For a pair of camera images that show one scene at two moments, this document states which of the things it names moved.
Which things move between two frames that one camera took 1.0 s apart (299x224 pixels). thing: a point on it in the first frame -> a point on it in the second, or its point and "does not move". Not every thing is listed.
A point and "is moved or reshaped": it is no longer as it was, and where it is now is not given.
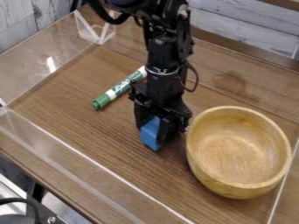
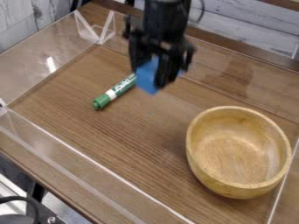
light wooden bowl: [238, 151] does not move
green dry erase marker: [125, 87] does not move
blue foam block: [150, 132] is moved or reshaped
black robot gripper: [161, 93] -> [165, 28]
